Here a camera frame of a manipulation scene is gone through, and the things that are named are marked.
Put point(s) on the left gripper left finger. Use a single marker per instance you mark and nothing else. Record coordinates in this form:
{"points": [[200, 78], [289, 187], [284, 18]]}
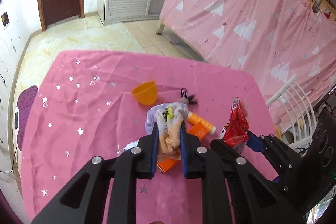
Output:
{"points": [[104, 191]]}

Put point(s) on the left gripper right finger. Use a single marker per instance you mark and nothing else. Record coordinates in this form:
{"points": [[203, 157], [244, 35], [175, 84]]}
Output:
{"points": [[233, 190]]}

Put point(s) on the cloth trash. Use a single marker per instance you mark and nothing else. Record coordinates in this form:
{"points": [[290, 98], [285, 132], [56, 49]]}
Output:
{"points": [[170, 117]]}

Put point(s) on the red snack wrapper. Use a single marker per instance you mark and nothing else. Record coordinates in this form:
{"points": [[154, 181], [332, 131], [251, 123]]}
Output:
{"points": [[234, 133]]}

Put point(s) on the white metal chair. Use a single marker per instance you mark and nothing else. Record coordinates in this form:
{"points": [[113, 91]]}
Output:
{"points": [[291, 108]]}

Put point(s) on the orange thread spool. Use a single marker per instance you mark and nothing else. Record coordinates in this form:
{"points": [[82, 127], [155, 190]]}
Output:
{"points": [[194, 119]]}

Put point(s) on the orange plastic cup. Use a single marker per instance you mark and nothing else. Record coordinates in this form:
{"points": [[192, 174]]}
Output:
{"points": [[146, 93]]}

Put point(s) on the pink star tablecloth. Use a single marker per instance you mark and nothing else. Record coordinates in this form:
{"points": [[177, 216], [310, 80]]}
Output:
{"points": [[85, 108]]}

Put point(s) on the purple floor mat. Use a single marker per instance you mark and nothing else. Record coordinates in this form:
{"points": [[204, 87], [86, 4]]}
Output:
{"points": [[24, 105]]}

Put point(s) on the pink tree bed curtain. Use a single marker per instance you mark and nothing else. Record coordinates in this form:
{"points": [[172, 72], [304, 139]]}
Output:
{"points": [[270, 39]]}

